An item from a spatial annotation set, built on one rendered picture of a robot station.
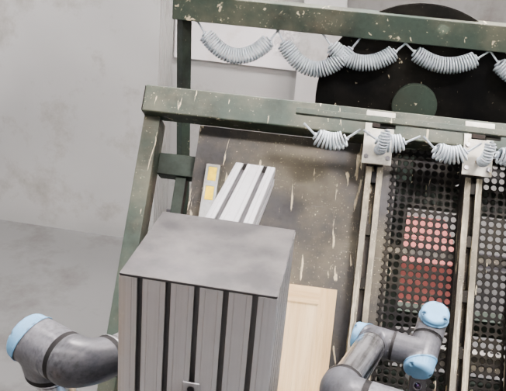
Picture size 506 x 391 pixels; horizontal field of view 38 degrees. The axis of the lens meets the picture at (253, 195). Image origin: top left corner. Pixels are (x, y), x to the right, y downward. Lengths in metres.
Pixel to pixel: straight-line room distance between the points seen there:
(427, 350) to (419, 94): 1.37
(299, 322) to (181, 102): 0.87
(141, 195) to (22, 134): 3.34
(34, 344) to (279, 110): 1.30
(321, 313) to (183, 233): 1.31
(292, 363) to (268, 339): 1.38
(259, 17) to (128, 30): 2.51
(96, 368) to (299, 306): 1.06
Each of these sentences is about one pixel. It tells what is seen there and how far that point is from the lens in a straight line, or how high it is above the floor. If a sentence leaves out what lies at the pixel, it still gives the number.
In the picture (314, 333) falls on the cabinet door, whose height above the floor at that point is 1.23.
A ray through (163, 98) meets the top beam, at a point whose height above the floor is 1.89.
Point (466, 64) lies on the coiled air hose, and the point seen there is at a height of 2.04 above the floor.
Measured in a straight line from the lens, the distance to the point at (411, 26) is 2.93.
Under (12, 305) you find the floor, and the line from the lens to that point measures 5.03.
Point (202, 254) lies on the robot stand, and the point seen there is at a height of 2.03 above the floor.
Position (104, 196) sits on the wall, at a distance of 5.77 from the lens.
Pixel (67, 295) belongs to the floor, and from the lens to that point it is 5.09.
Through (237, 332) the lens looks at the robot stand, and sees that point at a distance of 1.14.
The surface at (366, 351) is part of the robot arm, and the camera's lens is 1.77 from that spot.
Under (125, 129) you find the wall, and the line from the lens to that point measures 5.53.
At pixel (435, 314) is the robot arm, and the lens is 1.93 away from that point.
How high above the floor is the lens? 2.58
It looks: 22 degrees down
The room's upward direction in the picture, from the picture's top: 5 degrees clockwise
